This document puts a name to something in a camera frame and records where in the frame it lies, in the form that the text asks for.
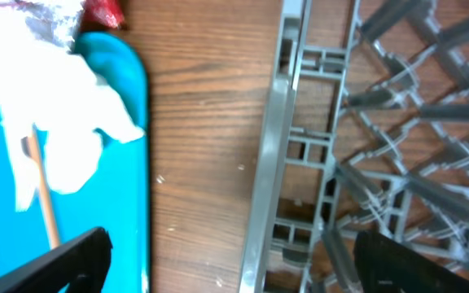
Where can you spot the white paper napkin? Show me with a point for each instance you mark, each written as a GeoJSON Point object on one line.
{"type": "Point", "coordinates": [44, 86]}

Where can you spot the teal plastic serving tray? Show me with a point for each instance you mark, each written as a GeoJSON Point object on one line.
{"type": "Point", "coordinates": [116, 198]}

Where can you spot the red silver snack wrapper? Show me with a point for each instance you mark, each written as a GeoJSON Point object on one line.
{"type": "Point", "coordinates": [103, 14]}

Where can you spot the grey plastic dishwasher rack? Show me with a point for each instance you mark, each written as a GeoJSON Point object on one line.
{"type": "Point", "coordinates": [366, 128]}

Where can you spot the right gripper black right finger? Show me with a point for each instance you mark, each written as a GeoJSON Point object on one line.
{"type": "Point", "coordinates": [384, 265]}

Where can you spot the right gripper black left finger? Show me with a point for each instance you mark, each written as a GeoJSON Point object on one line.
{"type": "Point", "coordinates": [80, 265]}

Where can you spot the wooden chopstick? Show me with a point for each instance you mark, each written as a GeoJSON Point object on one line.
{"type": "Point", "coordinates": [44, 194]}

